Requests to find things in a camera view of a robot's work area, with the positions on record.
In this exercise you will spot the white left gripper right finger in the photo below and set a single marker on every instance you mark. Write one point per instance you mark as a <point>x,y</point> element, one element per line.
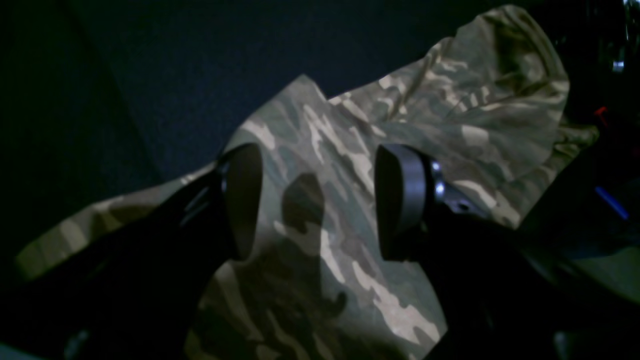
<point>504,297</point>

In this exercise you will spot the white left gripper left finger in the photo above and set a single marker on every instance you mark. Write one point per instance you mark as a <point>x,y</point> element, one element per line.
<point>133,294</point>

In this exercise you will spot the camouflage t-shirt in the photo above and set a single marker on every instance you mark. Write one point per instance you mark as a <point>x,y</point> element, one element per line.
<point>488,102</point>

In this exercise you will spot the black table cloth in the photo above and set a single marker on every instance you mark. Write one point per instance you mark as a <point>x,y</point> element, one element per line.
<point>105,97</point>

